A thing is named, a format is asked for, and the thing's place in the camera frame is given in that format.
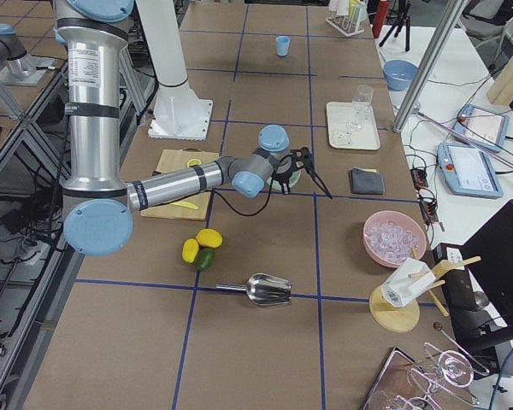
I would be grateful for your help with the glass rack with glasses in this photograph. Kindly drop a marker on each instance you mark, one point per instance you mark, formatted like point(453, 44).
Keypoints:
point(439, 380)

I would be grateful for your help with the blue bowl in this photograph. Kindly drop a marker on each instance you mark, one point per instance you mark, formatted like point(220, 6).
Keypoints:
point(399, 74)

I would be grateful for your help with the cream bear tray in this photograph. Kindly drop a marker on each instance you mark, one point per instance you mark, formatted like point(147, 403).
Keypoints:
point(342, 136)

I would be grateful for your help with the black laptop monitor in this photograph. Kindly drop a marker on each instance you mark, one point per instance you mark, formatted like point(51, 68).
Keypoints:
point(493, 243)

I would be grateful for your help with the red bottle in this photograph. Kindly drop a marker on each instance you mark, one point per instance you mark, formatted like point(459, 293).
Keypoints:
point(380, 17)

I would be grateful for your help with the white paper carton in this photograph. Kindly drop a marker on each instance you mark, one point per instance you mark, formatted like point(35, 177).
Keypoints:
point(407, 282)

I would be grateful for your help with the lemon half slice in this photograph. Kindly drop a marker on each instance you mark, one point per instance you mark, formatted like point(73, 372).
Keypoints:
point(193, 162)

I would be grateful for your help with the white wire cup rack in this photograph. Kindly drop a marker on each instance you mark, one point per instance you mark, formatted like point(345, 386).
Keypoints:
point(347, 16)

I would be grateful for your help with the teach pendant tablet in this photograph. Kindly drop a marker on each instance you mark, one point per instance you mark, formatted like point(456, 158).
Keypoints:
point(483, 126)
point(467, 171)

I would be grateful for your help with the light blue plastic cup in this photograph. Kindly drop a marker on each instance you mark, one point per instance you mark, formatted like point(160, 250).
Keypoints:
point(282, 45)

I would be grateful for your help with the grey folded cloth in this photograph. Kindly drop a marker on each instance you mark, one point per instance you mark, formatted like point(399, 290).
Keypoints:
point(366, 182)

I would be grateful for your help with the wooden cutting board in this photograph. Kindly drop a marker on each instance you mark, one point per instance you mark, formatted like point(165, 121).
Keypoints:
point(176, 159)

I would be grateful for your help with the green lime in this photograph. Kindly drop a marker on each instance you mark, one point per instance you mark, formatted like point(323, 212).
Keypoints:
point(204, 259)

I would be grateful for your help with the pink bowl of ice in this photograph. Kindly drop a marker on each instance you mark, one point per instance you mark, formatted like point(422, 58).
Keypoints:
point(390, 237)

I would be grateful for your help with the yellow lemon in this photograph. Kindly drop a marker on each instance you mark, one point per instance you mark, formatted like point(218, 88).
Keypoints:
point(190, 250)
point(209, 238)

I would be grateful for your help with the metal ice scoop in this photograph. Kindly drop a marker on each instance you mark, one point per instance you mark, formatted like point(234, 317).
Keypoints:
point(263, 289)

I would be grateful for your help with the wooden cup stand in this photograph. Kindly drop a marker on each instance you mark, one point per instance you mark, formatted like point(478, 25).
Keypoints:
point(404, 319)

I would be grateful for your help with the clear wine glass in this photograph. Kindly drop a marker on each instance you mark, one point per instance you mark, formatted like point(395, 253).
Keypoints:
point(361, 103)

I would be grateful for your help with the aluminium frame post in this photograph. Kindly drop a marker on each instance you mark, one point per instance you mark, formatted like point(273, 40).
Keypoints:
point(432, 53)

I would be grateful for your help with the yellow plastic knife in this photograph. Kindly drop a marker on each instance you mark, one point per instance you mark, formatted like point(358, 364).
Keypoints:
point(185, 204)

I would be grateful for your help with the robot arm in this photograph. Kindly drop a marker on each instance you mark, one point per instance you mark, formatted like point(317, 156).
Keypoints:
point(11, 48)
point(98, 205)

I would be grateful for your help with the near teach pendant tablet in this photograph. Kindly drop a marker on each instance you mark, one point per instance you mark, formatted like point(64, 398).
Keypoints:
point(467, 171)

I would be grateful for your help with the far teach pendant tablet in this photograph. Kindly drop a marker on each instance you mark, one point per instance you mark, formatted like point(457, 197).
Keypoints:
point(483, 126)

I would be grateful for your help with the black tripod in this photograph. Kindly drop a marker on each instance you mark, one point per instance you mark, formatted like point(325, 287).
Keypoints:
point(402, 21)

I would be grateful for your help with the green ceramic bowl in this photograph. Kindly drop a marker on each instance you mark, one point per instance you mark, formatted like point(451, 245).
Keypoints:
point(294, 177)

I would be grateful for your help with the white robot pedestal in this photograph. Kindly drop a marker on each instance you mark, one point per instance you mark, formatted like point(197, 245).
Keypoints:
point(178, 112)

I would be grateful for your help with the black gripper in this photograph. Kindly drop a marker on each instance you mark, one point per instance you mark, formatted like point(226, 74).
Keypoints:
point(285, 179)

